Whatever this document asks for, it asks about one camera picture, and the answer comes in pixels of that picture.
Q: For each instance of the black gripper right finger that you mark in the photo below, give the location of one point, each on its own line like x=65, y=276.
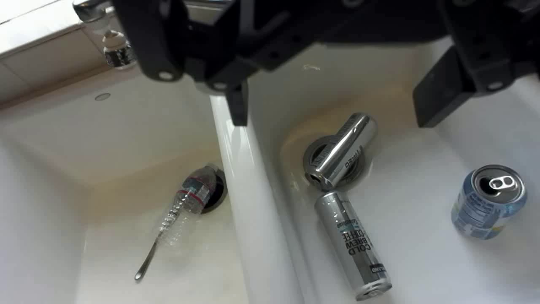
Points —
x=483, y=52

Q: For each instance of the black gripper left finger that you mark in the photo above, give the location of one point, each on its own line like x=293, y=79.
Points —
x=158, y=45

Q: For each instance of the dark round sink drain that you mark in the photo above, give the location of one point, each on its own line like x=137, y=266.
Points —
x=218, y=195

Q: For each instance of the steel ringed sink drain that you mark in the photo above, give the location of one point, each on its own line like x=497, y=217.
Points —
x=313, y=151

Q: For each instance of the white double basin sink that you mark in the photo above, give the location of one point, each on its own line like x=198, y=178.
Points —
x=239, y=226

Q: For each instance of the chrome kitchen faucet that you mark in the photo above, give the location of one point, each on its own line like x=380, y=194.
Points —
x=115, y=48

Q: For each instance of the shiny steel tumbler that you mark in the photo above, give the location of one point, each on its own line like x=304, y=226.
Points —
x=343, y=150

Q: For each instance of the silver printed slim can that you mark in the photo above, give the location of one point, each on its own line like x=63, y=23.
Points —
x=353, y=243

